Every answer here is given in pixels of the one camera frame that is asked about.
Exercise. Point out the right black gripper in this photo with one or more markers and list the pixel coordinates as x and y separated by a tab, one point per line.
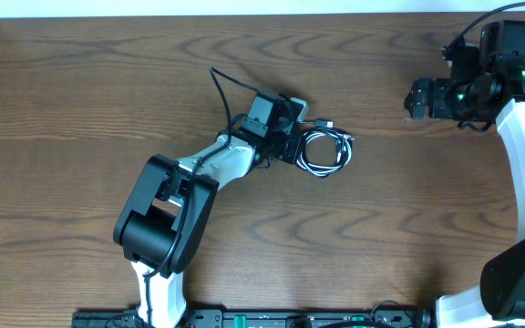
438	88

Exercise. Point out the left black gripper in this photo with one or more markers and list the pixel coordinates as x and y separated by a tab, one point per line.
294	148

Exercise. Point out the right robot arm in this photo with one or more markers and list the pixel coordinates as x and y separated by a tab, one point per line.
485	89

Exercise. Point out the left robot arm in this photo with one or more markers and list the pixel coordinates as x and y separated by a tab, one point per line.
162	223

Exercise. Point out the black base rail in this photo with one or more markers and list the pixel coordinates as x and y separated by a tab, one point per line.
209	318

